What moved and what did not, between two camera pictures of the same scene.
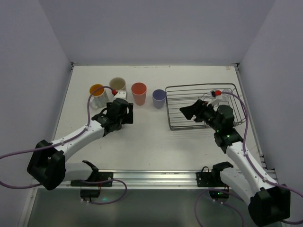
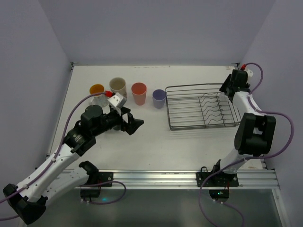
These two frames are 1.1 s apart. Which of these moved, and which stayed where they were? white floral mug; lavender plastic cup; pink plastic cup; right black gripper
Moved: right black gripper
Stayed: white floral mug; lavender plastic cup; pink plastic cup
